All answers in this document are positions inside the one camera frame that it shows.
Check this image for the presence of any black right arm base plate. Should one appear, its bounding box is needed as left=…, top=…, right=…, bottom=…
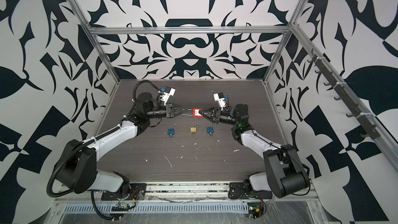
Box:
left=228, top=182, right=273, bottom=200

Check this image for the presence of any right circuit board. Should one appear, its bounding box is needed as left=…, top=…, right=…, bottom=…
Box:
left=248, top=202, right=267, bottom=219

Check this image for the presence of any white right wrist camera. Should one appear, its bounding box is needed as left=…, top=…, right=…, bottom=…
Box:
left=214, top=92, right=227, bottom=110

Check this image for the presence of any red padlock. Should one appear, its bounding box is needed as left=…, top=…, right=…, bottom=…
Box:
left=182, top=108, right=203, bottom=118

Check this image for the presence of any circuit board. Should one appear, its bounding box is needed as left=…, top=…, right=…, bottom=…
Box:
left=112, top=201, right=136, bottom=212
left=248, top=202, right=267, bottom=219

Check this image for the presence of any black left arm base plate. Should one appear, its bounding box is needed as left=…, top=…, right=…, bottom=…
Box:
left=101, top=183, right=147, bottom=201

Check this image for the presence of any brass padlock with key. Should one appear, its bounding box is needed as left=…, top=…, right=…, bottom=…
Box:
left=190, top=123, right=200, bottom=135

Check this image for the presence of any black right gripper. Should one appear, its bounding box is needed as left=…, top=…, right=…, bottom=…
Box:
left=200, top=109, right=240, bottom=129

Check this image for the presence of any aluminium frame corner post left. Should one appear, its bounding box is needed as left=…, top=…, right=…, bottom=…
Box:
left=66, top=0, right=120, bottom=84

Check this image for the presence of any aluminium frame corner post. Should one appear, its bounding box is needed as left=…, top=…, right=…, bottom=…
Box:
left=66, top=0, right=120, bottom=84
left=263, top=0, right=308, bottom=84

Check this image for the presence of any left circuit board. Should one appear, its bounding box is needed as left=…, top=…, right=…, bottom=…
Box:
left=112, top=201, right=136, bottom=212

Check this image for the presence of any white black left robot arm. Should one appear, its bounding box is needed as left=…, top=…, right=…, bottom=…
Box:
left=46, top=87, right=181, bottom=199

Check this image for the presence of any aluminium frame horizontal bar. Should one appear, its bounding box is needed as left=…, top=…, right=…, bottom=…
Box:
left=89, top=26, right=288, bottom=35

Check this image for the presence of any aluminium frame corner post right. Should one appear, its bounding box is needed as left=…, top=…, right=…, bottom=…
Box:
left=263, top=0, right=308, bottom=84

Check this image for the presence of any blue padlock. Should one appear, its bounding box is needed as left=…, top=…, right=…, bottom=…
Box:
left=167, top=123, right=178, bottom=138
left=206, top=123, right=215, bottom=136

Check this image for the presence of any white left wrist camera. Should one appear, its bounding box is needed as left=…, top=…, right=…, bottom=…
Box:
left=159, top=87, right=176, bottom=106

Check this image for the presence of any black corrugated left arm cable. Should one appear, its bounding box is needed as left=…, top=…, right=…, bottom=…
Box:
left=46, top=124, right=125, bottom=222

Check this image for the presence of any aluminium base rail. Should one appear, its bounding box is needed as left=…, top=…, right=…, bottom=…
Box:
left=55, top=181, right=320, bottom=202

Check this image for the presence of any white slotted cable duct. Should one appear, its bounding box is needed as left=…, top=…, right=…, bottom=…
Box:
left=63, top=202, right=249, bottom=214

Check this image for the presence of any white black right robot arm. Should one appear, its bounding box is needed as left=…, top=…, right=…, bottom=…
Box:
left=199, top=104, right=311, bottom=198

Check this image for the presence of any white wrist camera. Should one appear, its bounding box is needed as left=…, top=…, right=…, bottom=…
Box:
left=159, top=87, right=176, bottom=106
left=214, top=92, right=227, bottom=110

